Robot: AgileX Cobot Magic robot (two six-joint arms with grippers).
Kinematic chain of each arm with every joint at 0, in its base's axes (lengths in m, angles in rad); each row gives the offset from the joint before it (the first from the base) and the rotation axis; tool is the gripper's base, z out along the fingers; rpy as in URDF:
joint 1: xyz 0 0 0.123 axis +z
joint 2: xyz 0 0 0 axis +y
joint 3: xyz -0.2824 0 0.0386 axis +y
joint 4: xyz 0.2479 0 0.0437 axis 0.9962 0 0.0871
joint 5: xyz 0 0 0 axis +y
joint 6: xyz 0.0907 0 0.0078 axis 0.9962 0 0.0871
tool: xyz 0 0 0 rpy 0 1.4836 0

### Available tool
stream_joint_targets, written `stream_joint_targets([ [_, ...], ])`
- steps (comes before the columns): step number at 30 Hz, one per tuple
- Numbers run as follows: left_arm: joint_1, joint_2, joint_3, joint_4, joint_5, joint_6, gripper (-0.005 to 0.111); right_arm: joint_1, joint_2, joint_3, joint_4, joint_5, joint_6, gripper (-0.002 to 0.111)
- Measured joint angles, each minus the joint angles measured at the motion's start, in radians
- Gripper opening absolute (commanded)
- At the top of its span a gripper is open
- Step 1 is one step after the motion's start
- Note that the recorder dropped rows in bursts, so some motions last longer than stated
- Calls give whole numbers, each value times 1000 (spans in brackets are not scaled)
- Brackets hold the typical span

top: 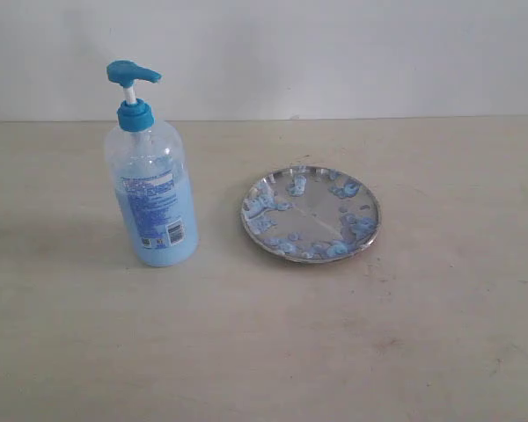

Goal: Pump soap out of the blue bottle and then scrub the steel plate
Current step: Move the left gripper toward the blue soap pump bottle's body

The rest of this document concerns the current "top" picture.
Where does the blue pump soap bottle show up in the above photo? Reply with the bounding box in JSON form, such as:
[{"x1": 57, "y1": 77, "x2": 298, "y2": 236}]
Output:
[{"x1": 104, "y1": 60, "x2": 199, "y2": 267}]

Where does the round steel plate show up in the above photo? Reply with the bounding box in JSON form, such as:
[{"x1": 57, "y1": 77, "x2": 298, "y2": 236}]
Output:
[{"x1": 239, "y1": 164, "x2": 381, "y2": 265}]

